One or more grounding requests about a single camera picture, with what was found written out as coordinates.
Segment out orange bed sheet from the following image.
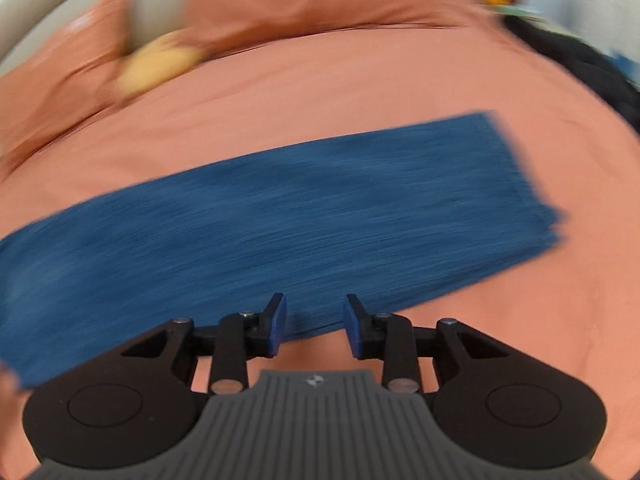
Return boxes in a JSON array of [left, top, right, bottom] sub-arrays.
[[0, 15, 640, 480]]

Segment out blue denim pants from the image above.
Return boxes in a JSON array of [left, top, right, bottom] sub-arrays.
[[0, 110, 568, 391]]

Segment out dark cloth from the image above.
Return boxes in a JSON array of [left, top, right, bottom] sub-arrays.
[[500, 14, 640, 137]]

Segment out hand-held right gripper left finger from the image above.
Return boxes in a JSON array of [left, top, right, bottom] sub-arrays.
[[120, 293, 287, 395]]

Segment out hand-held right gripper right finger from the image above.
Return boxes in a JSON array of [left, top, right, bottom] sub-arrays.
[[342, 294, 521, 395]]

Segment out beige padded headboard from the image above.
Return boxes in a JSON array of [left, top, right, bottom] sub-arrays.
[[0, 0, 188, 61]]

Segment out yellow cushion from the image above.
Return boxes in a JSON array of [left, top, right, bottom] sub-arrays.
[[117, 30, 202, 97]]

